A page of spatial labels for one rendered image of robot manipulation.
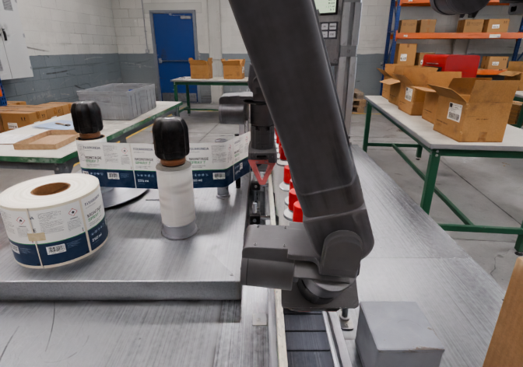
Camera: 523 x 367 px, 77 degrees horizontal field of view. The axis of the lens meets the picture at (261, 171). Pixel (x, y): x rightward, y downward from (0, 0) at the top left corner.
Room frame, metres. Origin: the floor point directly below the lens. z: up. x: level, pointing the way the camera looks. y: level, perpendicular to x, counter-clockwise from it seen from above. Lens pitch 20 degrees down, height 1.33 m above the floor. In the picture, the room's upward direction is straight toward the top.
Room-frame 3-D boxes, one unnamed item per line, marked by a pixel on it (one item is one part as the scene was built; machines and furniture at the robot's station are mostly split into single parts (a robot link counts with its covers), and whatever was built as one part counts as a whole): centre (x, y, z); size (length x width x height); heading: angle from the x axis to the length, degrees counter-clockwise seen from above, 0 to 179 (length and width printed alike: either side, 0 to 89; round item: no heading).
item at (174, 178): (0.76, 0.21, 1.03); 0.09 x 0.09 x 0.30
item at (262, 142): (0.76, 0.00, 1.13); 0.10 x 0.07 x 0.07; 0
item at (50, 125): (2.34, 1.42, 0.81); 0.32 x 0.24 x 0.01; 70
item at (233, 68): (6.48, 0.52, 0.96); 0.43 x 0.42 x 0.37; 81
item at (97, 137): (1.01, 0.53, 1.04); 0.09 x 0.09 x 0.29
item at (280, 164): (0.84, -0.07, 0.98); 0.05 x 0.05 x 0.20
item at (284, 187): (0.68, -0.07, 0.98); 0.05 x 0.05 x 0.20
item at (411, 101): (3.01, -1.42, 0.97); 0.45 x 0.38 x 0.37; 87
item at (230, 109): (0.76, 0.04, 1.22); 0.11 x 0.09 x 0.12; 84
